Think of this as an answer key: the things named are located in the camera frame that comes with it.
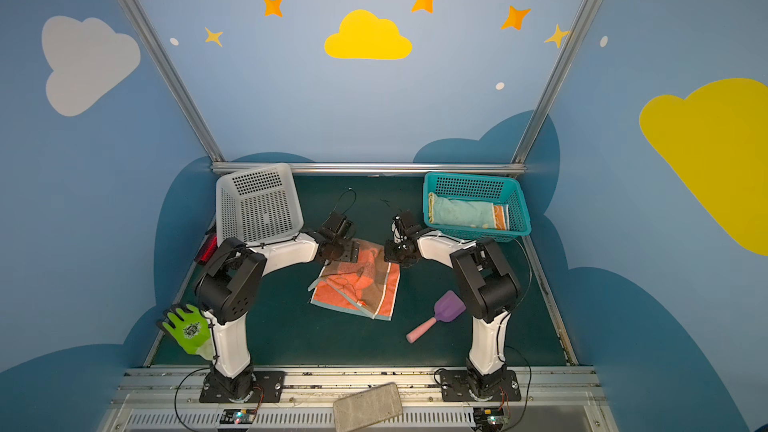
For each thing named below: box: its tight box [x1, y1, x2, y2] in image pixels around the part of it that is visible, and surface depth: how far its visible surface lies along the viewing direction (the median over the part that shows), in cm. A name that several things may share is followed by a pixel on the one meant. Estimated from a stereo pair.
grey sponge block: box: [333, 382, 403, 432], surface depth 70 cm
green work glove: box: [162, 304, 214, 360], surface depth 83 cm
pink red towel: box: [308, 240, 401, 321], surface depth 92 cm
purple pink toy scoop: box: [406, 290, 467, 344], surface depth 88 cm
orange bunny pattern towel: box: [494, 205, 507, 231], surface depth 106 cm
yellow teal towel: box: [428, 192, 510, 231], surface depth 107 cm
